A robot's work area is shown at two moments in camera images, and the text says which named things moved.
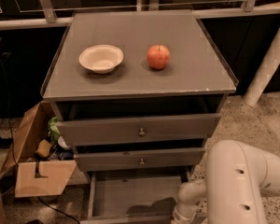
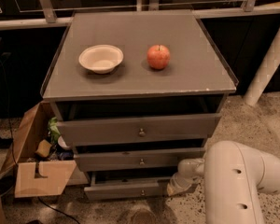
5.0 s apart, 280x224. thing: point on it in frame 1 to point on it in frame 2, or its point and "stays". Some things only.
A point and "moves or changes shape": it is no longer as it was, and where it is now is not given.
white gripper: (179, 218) to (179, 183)
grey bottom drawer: (134, 196) moves or changes shape
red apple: (158, 57) stays
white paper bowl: (102, 59) stays
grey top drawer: (138, 129) stays
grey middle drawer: (140, 160) stays
